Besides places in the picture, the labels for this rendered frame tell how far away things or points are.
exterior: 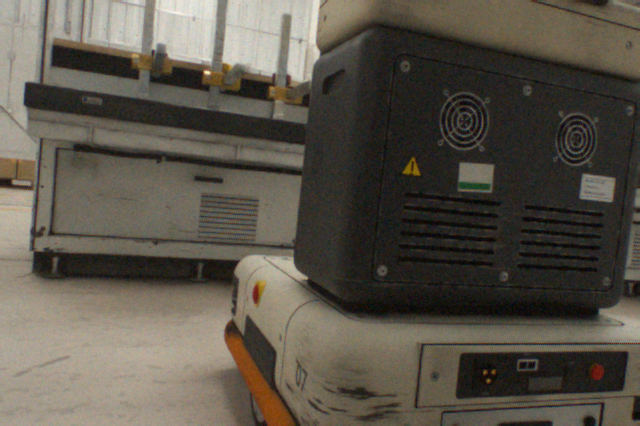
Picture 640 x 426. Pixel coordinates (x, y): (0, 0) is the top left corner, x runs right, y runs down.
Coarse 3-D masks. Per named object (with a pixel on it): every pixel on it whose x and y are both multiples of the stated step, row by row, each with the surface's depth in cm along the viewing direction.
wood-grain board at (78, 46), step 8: (56, 40) 188; (64, 40) 189; (72, 48) 190; (80, 48) 191; (88, 48) 192; (96, 48) 192; (104, 48) 193; (112, 48) 194; (112, 56) 197; (120, 56) 196; (128, 56) 196; (176, 64) 203; (184, 64) 204; (192, 64) 205; (200, 64) 206; (248, 80) 215; (256, 80) 214; (264, 80) 215
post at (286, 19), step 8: (288, 16) 197; (288, 24) 197; (280, 32) 198; (288, 32) 197; (280, 40) 197; (288, 40) 197; (280, 48) 197; (288, 48) 198; (280, 56) 197; (280, 64) 197; (280, 72) 197; (280, 80) 198; (272, 104) 201; (280, 104) 199; (272, 112) 200; (280, 112) 199
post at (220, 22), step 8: (224, 0) 188; (224, 8) 188; (216, 16) 189; (224, 16) 189; (216, 24) 188; (224, 24) 189; (216, 32) 188; (224, 32) 189; (216, 40) 188; (216, 48) 189; (216, 56) 189; (216, 64) 189; (216, 88) 190; (216, 96) 190
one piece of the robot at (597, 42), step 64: (320, 0) 88; (384, 0) 69; (448, 0) 72; (512, 0) 75; (576, 0) 79; (320, 64) 85; (384, 64) 69; (448, 64) 73; (512, 64) 76; (576, 64) 82; (320, 128) 83; (384, 128) 70; (448, 128) 74; (512, 128) 77; (576, 128) 83; (320, 192) 80; (384, 192) 71; (448, 192) 74; (512, 192) 78; (576, 192) 82; (320, 256) 78; (384, 256) 72; (448, 256) 75; (512, 256) 79; (576, 256) 85
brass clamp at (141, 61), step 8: (136, 56) 179; (144, 56) 180; (152, 56) 181; (136, 64) 180; (144, 64) 180; (152, 64) 181; (168, 64) 183; (152, 72) 185; (160, 72) 183; (168, 72) 183
